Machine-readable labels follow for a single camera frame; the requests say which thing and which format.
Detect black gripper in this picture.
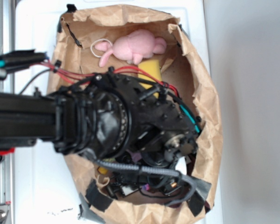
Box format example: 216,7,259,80
106,163,191,201

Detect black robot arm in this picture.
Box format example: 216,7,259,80
0,50,201,205

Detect yellow sponge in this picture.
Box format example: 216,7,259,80
137,59,161,100

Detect brown paper bag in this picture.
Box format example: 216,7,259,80
46,4,224,224

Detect pink plush toy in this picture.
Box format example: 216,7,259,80
90,29,167,67

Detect multicolour rope ring toy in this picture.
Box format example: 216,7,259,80
97,157,117,175

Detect grey braided cable sleeve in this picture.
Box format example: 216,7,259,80
93,158,198,207

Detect red wire bundle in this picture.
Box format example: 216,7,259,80
41,59,179,96

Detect aluminium frame rail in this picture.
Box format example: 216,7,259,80
0,0,16,224

